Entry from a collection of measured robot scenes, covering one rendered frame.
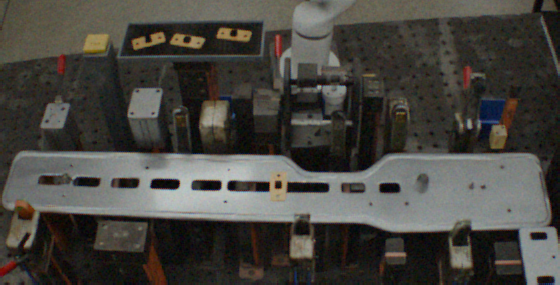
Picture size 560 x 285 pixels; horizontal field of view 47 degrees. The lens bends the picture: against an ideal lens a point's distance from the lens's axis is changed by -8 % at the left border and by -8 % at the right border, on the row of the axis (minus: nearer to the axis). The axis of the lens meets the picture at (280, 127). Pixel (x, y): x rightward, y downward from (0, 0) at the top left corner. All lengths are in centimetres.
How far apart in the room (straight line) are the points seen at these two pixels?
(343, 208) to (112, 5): 250
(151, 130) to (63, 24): 218
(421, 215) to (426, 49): 94
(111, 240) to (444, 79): 126
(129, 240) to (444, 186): 75
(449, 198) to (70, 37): 254
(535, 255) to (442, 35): 112
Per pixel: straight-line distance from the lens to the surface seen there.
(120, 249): 158
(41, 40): 380
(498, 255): 163
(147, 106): 171
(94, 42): 185
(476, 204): 167
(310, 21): 201
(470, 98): 167
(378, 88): 170
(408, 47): 244
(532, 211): 170
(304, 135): 180
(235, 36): 177
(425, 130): 218
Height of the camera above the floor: 235
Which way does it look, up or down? 49 degrees down
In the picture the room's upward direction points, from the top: 3 degrees counter-clockwise
